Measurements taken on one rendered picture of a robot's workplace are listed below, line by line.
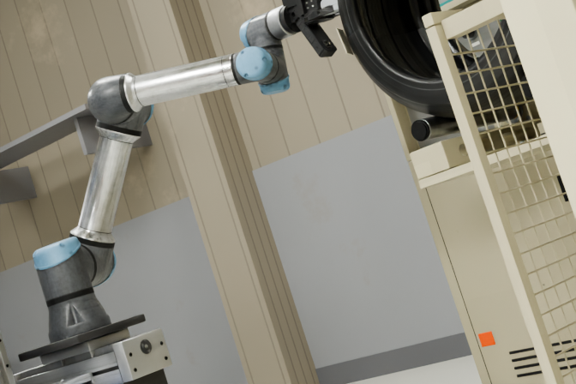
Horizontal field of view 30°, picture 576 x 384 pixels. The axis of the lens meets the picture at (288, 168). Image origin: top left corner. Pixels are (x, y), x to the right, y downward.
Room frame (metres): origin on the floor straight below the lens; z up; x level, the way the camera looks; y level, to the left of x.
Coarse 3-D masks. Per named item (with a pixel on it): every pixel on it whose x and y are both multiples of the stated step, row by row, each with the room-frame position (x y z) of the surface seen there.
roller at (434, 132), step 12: (420, 120) 2.19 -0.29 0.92; (432, 120) 2.21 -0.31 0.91; (444, 120) 2.23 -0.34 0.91; (456, 120) 2.26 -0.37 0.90; (480, 120) 2.32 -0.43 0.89; (492, 120) 2.35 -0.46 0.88; (504, 120) 2.40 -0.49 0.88; (420, 132) 2.20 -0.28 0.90; (432, 132) 2.20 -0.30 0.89; (444, 132) 2.23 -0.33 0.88; (456, 132) 2.27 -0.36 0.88
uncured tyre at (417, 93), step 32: (352, 0) 2.23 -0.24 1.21; (384, 0) 2.41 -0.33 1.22; (416, 0) 2.44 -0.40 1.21; (352, 32) 2.25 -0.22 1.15; (384, 32) 2.39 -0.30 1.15; (416, 32) 2.44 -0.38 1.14; (384, 64) 2.21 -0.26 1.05; (416, 64) 2.40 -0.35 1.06; (480, 64) 2.05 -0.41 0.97; (416, 96) 2.18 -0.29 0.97; (480, 96) 2.09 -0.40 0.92
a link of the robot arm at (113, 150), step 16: (144, 112) 2.67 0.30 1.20; (96, 128) 2.67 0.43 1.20; (112, 128) 2.63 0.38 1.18; (128, 128) 2.64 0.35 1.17; (112, 144) 2.65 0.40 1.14; (128, 144) 2.67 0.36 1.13; (96, 160) 2.67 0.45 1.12; (112, 160) 2.66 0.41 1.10; (128, 160) 2.70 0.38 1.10; (96, 176) 2.67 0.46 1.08; (112, 176) 2.67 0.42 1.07; (96, 192) 2.67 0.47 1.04; (112, 192) 2.68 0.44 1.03; (96, 208) 2.67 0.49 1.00; (112, 208) 2.69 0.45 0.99; (80, 224) 2.70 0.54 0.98; (96, 224) 2.68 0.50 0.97; (112, 224) 2.72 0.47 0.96; (80, 240) 2.67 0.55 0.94; (96, 240) 2.67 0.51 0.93; (112, 240) 2.71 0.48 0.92; (96, 256) 2.67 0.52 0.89; (112, 256) 2.76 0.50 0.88; (96, 272) 2.66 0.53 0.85; (112, 272) 2.77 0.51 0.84
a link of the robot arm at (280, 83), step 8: (264, 48) 2.55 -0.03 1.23; (272, 48) 2.55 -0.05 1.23; (280, 48) 2.56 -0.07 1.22; (280, 56) 2.56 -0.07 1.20; (280, 64) 2.52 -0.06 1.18; (280, 72) 2.53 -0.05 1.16; (272, 80) 2.51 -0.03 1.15; (280, 80) 2.55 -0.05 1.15; (288, 80) 2.57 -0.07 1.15; (264, 88) 2.56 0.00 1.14; (272, 88) 2.55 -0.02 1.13; (280, 88) 2.56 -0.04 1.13; (288, 88) 2.58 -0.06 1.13
